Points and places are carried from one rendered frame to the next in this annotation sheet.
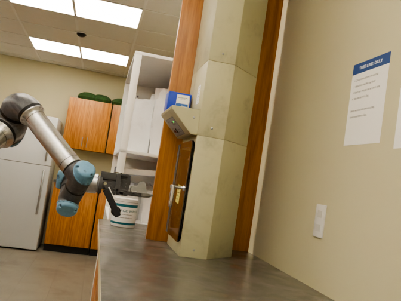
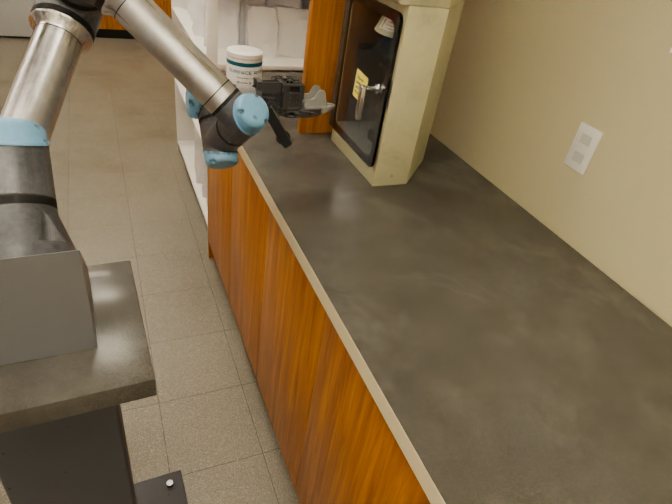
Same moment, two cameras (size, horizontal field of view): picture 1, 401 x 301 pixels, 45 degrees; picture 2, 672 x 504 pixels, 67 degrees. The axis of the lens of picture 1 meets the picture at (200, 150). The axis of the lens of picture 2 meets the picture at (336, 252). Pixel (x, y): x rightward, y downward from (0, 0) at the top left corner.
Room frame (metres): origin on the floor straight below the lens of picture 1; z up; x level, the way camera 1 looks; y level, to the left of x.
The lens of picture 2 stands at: (0.64, 0.45, 1.60)
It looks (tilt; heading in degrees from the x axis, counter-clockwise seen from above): 35 degrees down; 344
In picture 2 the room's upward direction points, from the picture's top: 10 degrees clockwise
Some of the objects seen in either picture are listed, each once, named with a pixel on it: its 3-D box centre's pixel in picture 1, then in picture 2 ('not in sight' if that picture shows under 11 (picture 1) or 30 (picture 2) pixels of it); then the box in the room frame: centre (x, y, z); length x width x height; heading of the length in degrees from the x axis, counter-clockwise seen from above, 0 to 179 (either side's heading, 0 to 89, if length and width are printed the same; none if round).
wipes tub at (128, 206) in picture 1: (124, 212); (244, 70); (2.58, 0.35, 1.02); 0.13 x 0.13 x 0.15
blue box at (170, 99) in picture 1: (177, 104); not in sight; (2.10, 0.13, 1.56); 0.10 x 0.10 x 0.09; 12
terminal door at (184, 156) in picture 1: (179, 189); (361, 78); (2.01, 0.06, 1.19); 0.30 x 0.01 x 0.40; 11
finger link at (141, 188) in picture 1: (142, 189); (320, 101); (1.86, 0.20, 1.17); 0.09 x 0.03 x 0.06; 102
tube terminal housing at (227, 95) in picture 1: (215, 162); (413, 29); (2.04, -0.07, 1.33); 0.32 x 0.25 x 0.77; 12
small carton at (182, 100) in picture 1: (182, 103); not in sight; (1.95, 0.10, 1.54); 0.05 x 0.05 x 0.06; 87
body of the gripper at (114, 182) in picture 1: (114, 184); (277, 97); (1.85, 0.31, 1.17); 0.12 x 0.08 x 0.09; 102
